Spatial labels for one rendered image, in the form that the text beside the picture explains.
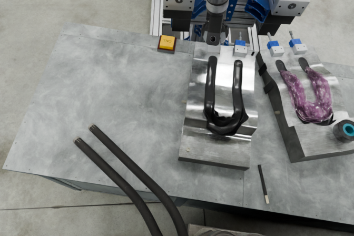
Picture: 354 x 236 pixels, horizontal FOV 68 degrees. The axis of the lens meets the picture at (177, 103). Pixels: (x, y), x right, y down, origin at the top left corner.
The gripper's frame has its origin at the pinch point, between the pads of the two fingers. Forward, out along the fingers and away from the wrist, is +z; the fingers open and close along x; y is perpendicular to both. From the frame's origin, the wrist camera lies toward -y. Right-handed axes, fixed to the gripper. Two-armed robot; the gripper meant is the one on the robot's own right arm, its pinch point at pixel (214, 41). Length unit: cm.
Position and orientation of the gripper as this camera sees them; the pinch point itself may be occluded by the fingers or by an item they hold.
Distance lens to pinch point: 111.0
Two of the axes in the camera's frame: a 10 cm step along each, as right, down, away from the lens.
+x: -9.9, -1.0, 1.4
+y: 1.4, -9.5, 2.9
